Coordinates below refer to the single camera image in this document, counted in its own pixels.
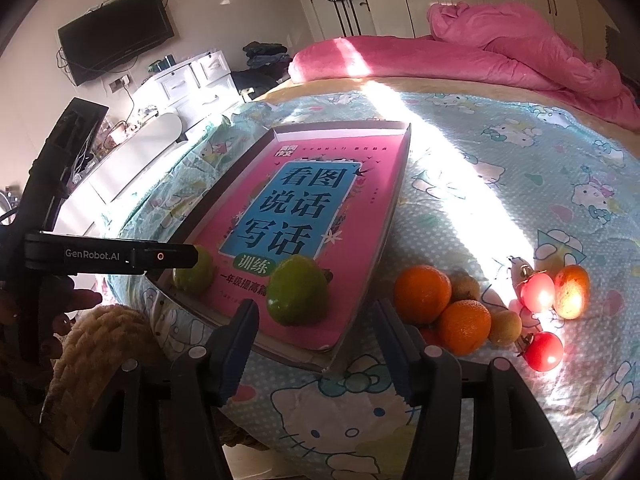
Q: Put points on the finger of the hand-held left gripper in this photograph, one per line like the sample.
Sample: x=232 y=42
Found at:
x=60 y=170

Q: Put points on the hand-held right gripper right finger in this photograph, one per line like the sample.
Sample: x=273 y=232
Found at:
x=395 y=355

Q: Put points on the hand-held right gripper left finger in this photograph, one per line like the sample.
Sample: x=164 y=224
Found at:
x=240 y=355

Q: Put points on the red tomato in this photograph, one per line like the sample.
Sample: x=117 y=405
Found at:
x=537 y=292
x=544 y=352
x=429 y=336

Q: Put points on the grey cardboard tray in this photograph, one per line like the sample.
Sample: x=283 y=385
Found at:
x=350 y=340

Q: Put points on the large orange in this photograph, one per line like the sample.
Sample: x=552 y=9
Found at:
x=422 y=294

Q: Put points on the green citrus fruit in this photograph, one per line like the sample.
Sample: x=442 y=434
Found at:
x=297 y=292
x=192 y=277

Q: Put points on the person's left hand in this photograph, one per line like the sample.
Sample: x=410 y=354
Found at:
x=75 y=300

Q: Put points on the small orange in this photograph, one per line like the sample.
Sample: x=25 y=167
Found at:
x=465 y=327

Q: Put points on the beige knitted cloth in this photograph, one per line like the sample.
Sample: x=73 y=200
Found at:
x=105 y=350

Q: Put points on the brown kiwi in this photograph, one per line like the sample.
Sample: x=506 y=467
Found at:
x=466 y=287
x=505 y=327

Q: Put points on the white drawer cabinet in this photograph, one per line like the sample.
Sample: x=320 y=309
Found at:
x=190 y=80

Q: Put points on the pink book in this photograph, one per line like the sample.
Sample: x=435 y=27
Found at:
x=300 y=200

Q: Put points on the orange-red persimmon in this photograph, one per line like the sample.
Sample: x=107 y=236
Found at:
x=572 y=292

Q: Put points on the cartoon cat printed bed sheet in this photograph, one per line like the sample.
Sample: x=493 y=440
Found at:
x=500 y=185

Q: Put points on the pile of folded clothes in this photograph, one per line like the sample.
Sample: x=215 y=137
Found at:
x=265 y=54

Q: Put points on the pink pillow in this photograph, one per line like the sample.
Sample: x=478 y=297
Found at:
x=360 y=60

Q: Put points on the pink quilt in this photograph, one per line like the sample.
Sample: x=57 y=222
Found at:
x=540 y=55

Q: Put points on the wall socket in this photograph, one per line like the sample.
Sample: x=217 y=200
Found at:
x=120 y=83

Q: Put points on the black wall television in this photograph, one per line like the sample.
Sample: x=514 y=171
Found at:
x=115 y=37

